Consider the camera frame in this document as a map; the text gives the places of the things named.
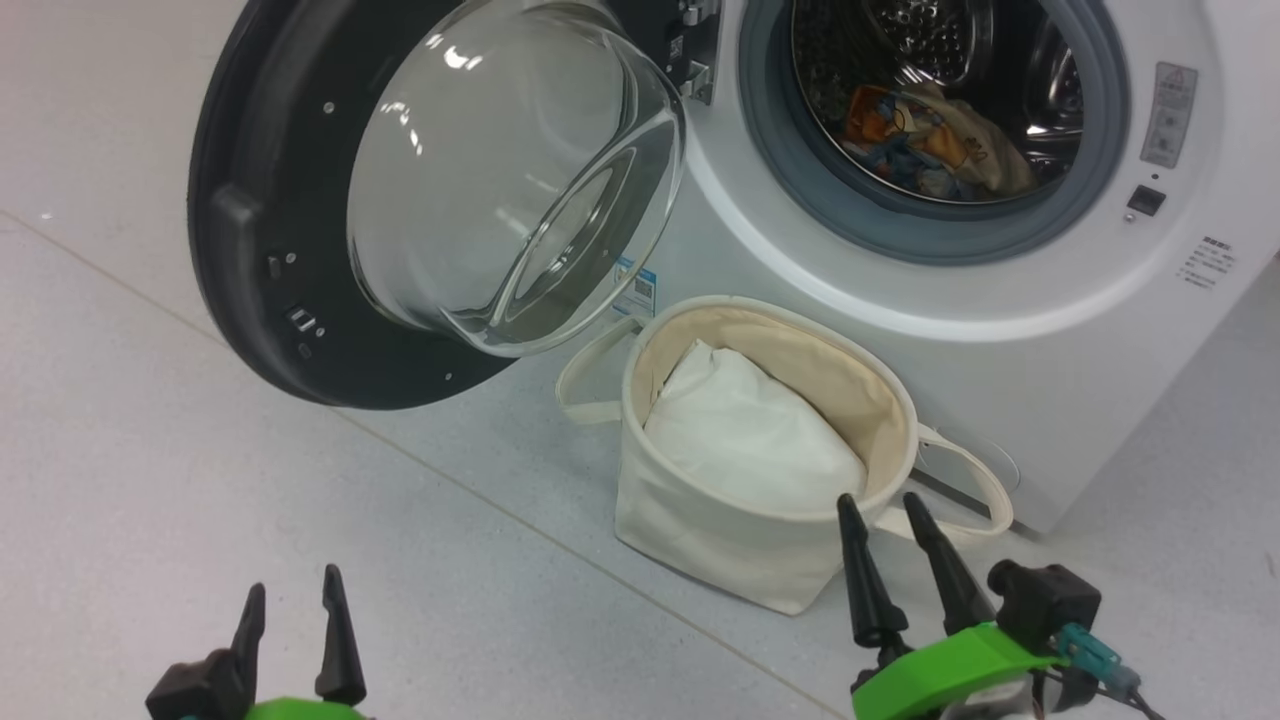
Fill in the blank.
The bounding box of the white pillow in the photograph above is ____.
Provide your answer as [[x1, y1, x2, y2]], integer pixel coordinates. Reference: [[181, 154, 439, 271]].
[[642, 339, 870, 514]]

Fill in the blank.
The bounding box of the grey warning label sticker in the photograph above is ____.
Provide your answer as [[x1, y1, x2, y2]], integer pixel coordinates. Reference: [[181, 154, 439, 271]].
[[1141, 61, 1199, 169]]

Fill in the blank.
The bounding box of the blue energy label sticker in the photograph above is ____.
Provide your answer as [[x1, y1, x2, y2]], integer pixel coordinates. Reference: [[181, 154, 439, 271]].
[[611, 257, 659, 322]]

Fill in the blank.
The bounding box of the blue cream bear-print garment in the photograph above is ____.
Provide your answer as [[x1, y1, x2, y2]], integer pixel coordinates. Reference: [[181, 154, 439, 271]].
[[905, 81, 1037, 197]]

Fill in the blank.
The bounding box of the cream canvas laundry basket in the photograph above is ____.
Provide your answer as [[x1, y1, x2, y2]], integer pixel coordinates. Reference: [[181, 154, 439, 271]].
[[555, 294, 1015, 617]]

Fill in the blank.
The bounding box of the round black glass washer door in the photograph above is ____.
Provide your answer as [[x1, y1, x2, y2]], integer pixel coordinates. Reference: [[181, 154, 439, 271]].
[[186, 0, 723, 410]]

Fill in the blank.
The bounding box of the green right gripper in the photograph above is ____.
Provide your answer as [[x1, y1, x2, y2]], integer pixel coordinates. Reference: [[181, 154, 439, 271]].
[[837, 491, 1067, 720]]

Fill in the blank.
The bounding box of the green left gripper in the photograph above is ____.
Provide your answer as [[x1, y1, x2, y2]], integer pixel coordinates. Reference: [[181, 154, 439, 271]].
[[228, 564, 372, 720]]

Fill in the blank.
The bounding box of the white front-load washing machine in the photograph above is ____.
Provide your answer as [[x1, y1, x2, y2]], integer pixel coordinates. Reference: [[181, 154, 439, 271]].
[[608, 0, 1280, 537]]

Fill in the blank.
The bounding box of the teal cable connector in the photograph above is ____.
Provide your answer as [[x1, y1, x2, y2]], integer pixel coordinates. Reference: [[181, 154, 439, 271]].
[[1054, 622, 1142, 700]]

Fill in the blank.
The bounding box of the small text label sticker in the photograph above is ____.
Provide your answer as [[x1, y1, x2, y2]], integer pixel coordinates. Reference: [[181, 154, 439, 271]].
[[1177, 234, 1237, 292]]

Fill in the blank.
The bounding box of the thin black cable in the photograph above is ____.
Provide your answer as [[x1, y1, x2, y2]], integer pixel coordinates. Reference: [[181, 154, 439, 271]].
[[1040, 670, 1168, 720]]

